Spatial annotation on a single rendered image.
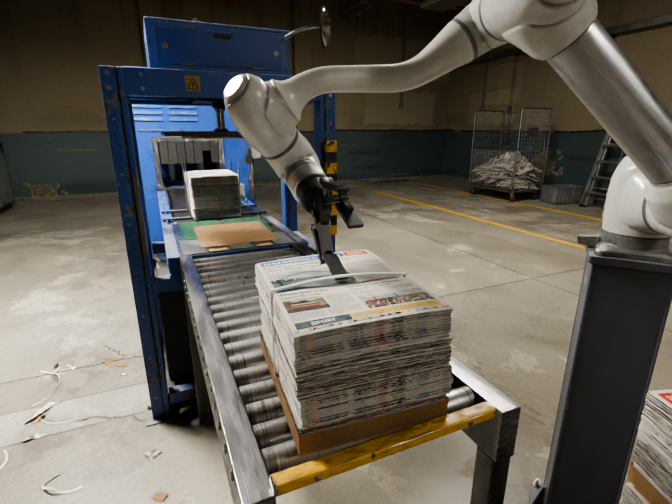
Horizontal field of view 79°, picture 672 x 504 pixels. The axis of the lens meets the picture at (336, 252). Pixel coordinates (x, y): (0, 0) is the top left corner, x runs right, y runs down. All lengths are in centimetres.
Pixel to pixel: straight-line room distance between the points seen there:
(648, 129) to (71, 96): 904
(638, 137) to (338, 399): 77
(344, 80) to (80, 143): 859
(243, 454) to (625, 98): 95
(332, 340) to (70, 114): 891
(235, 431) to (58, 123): 881
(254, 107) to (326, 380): 54
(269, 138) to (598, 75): 65
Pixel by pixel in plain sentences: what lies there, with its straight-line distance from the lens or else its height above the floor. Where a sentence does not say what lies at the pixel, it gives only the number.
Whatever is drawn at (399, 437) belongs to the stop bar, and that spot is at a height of 82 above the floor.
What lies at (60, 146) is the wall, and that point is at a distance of 940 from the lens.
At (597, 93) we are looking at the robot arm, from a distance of 98.
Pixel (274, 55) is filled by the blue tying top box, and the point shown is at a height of 164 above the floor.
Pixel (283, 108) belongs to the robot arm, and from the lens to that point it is 89.
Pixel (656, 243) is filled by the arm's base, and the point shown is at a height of 104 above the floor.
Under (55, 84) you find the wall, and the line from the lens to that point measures 942.
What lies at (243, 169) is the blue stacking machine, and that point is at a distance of 423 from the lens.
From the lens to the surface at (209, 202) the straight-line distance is 260.
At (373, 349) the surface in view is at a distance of 68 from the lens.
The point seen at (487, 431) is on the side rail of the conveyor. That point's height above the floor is 73.
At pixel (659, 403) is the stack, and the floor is 82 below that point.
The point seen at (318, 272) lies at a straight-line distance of 87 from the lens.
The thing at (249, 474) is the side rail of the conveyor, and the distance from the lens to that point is 75.
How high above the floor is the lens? 132
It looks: 17 degrees down
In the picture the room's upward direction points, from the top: straight up
